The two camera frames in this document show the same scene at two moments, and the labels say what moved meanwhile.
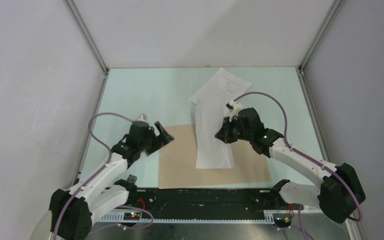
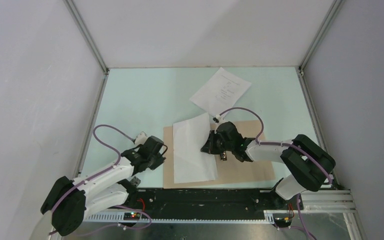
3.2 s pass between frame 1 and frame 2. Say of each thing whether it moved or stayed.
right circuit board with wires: stayed
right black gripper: moved
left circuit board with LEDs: stayed
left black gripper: moved
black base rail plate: stayed
